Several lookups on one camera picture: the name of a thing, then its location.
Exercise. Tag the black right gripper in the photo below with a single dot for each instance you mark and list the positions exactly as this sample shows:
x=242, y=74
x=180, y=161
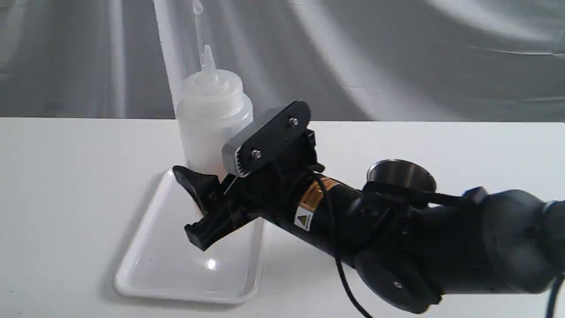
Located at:
x=272, y=176

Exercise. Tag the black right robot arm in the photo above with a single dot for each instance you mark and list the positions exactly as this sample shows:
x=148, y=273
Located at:
x=409, y=245

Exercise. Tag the translucent squeeze bottle amber liquid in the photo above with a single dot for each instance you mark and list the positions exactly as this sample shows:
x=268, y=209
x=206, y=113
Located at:
x=214, y=107

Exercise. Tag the grey fabric backdrop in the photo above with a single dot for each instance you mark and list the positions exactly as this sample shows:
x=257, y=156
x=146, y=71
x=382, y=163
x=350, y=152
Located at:
x=351, y=60

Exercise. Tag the white plastic tray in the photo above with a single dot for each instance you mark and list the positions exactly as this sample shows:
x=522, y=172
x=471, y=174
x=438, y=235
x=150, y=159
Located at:
x=161, y=263

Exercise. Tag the stainless steel cup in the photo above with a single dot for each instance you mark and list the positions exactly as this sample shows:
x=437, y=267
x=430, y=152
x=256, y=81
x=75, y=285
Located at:
x=402, y=173

